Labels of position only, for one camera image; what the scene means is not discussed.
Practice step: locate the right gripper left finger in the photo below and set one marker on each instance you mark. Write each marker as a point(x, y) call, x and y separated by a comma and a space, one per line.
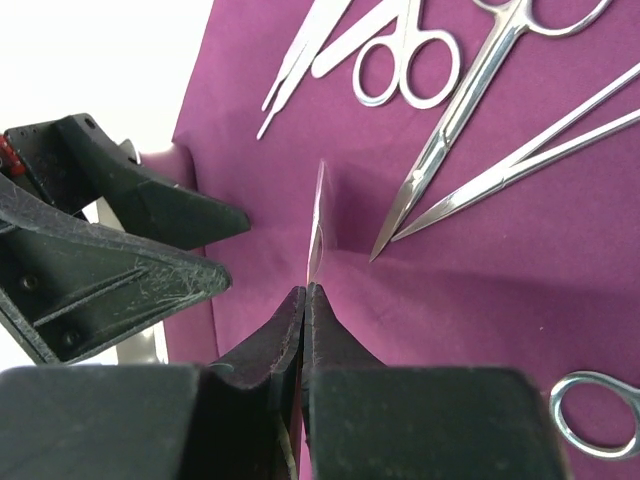
point(233, 419)

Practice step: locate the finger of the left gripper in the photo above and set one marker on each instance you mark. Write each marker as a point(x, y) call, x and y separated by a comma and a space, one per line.
point(71, 289)
point(71, 162)

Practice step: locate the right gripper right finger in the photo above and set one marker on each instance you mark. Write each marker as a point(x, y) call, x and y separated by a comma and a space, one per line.
point(367, 420)

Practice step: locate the white blue label packet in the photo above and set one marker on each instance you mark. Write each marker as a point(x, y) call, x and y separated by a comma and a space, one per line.
point(316, 244)

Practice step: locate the purple surgical drape cloth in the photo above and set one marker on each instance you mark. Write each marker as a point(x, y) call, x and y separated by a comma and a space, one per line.
point(541, 277)

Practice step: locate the stainless steel instrument tray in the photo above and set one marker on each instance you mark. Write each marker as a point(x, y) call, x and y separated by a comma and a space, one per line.
point(132, 282)

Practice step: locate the steel bandage scissors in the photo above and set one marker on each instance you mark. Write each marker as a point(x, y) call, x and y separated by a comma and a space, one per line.
point(597, 414)

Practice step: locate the long steel forceps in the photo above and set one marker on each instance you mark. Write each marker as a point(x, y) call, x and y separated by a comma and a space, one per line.
point(528, 158)

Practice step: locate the straight steel scissors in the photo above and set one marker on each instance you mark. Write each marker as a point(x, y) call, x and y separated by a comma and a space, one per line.
point(407, 40)

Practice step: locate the small steel scissors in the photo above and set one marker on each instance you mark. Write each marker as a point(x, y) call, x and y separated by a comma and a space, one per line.
point(511, 20)

